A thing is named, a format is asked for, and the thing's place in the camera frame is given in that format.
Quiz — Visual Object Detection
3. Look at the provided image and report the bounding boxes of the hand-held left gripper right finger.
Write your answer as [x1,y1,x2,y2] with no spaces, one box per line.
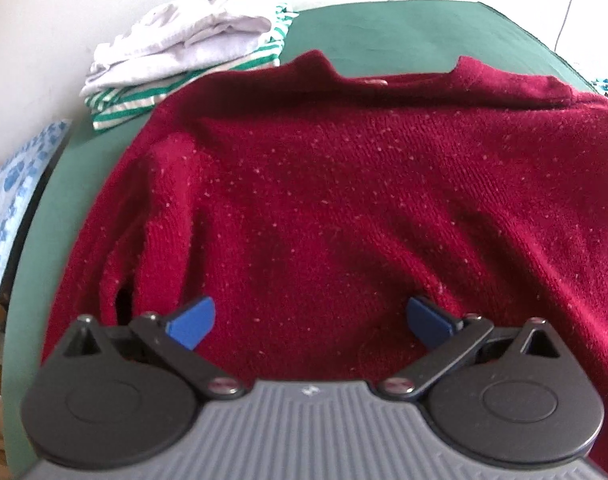
[379,296,564,401]

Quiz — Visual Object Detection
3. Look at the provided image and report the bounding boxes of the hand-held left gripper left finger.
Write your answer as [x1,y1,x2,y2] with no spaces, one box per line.
[59,296,247,401]

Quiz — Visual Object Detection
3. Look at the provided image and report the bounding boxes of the red knit sweater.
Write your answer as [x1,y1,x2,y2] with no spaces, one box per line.
[41,50,608,480]

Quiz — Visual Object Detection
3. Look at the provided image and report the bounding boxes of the blue patterned cloth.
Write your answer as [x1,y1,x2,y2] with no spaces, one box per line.
[0,119,72,346]

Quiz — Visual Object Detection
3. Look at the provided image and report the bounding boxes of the green striped folded shirt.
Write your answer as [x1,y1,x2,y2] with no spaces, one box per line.
[84,4,299,133]

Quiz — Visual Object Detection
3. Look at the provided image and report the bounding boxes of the white folded garment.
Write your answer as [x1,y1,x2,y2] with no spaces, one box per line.
[81,0,275,96]

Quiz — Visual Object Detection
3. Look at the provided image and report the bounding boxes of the green table cloth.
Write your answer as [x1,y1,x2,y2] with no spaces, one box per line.
[1,0,604,466]

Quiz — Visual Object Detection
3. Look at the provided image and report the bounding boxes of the thin wall cable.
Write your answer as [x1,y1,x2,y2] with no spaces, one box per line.
[556,0,582,56]

